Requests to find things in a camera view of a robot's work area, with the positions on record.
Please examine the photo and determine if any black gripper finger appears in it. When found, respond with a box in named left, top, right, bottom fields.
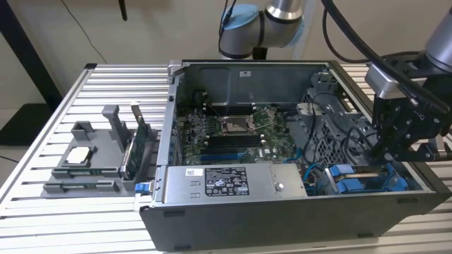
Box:
left=369, top=132, right=410, bottom=162
left=393, top=140, right=442, bottom=162

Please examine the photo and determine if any black disk wire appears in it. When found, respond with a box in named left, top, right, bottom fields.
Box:
left=344, top=126, right=376, bottom=160

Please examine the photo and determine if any hard disk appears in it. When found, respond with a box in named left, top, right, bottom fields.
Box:
left=326, top=161, right=409, bottom=195

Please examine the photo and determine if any blue expansion slot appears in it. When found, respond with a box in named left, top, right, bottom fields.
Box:
left=200, top=155, right=245, bottom=163

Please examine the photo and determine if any black expansion slot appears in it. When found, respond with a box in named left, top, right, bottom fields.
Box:
left=200, top=148, right=242, bottom=156

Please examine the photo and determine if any perforated metal drive cage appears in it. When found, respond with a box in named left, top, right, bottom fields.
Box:
left=292, top=71, right=376, bottom=165

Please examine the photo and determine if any green motherboard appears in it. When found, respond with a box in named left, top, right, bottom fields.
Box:
left=174, top=104, right=304, bottom=166

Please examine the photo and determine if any black PC case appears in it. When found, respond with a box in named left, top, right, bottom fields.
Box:
left=132, top=59, right=452, bottom=252

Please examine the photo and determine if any CPU socket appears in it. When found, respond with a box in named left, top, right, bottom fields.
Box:
left=218, top=115, right=253, bottom=137

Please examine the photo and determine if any silver power supply unit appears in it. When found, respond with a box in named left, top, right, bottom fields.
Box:
left=162, top=162, right=306, bottom=204

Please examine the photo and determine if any thin metal locking lever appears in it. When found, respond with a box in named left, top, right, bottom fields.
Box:
left=206, top=102, right=224, bottom=119

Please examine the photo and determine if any green graphics card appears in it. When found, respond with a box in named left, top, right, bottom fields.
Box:
left=120, top=102, right=150, bottom=181

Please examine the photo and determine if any grey parts rack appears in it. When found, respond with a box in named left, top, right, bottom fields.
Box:
left=41, top=104, right=162, bottom=199

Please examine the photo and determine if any green RAM stick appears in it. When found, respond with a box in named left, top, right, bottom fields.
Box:
left=68, top=169, right=104, bottom=177
left=58, top=182, right=104, bottom=190

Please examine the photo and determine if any silver CPU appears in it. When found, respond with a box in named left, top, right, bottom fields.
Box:
left=66, top=147, right=94, bottom=164

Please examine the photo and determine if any black monitor stand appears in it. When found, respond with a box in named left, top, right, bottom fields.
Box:
left=0, top=0, right=65, bottom=147

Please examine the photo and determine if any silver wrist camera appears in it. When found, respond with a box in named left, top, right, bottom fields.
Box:
left=364, top=63, right=426, bottom=99

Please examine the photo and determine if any thin blue wire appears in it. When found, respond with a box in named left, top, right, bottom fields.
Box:
left=300, top=163, right=320, bottom=195

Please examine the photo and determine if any long black looped wire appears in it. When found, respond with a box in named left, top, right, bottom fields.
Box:
left=302, top=92, right=337, bottom=162

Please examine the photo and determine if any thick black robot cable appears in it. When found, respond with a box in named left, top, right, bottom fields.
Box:
left=320, top=0, right=450, bottom=113

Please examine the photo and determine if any metal socket cover frame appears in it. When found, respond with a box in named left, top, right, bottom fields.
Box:
left=250, top=110, right=280, bottom=125

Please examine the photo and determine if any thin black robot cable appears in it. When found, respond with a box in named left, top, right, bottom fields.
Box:
left=322, top=0, right=356, bottom=62

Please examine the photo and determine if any thin black wall cable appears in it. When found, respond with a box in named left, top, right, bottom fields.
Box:
left=58, top=0, right=108, bottom=65

